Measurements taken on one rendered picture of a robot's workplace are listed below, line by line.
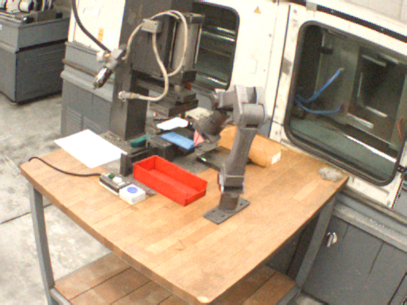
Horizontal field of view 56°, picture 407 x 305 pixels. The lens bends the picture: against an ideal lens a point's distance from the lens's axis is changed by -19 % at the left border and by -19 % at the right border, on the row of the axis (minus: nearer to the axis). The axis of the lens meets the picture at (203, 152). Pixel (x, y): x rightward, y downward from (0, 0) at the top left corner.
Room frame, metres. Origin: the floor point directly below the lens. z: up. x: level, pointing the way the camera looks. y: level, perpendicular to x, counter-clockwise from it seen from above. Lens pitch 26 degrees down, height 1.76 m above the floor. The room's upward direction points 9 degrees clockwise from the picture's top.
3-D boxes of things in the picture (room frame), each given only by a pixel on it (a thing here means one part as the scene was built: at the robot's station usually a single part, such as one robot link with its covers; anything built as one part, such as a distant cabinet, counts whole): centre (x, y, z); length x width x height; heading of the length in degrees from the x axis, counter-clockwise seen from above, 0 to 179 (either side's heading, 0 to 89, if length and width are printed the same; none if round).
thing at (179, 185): (1.46, 0.11, 0.93); 0.25 x 0.12 x 0.06; 56
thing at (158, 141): (1.72, 0.13, 0.98); 0.20 x 0.10 x 0.01; 146
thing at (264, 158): (1.84, -0.19, 0.93); 0.25 x 0.13 x 0.08; 56
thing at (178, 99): (1.74, 0.20, 1.22); 0.26 x 0.18 x 0.30; 56
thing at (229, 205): (1.36, -0.11, 0.94); 0.20 x 0.07 x 0.08; 146
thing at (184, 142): (1.67, 0.09, 1.00); 0.15 x 0.07 x 0.03; 57
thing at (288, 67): (1.83, -0.63, 1.21); 0.86 x 0.10 x 0.79; 53
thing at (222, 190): (1.37, -0.11, 1.00); 0.09 x 0.06 x 0.06; 106
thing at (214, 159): (1.72, -0.09, 0.91); 0.17 x 0.16 x 0.02; 146
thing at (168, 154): (1.72, 0.13, 0.94); 0.20 x 0.10 x 0.07; 146
